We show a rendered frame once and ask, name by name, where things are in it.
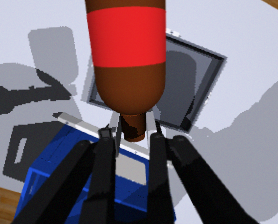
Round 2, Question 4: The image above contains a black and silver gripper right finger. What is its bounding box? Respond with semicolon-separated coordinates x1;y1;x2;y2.
146;108;260;224

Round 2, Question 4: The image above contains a brown bottle with red label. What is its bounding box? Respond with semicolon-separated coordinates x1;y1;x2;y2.
85;0;166;142

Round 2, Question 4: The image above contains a blue divided crate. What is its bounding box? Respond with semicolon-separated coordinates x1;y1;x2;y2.
13;124;149;224

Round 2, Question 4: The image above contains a dark grey tray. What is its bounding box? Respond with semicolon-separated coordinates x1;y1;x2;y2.
87;33;228;134

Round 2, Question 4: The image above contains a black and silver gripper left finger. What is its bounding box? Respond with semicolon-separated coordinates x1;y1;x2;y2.
10;111;122;224

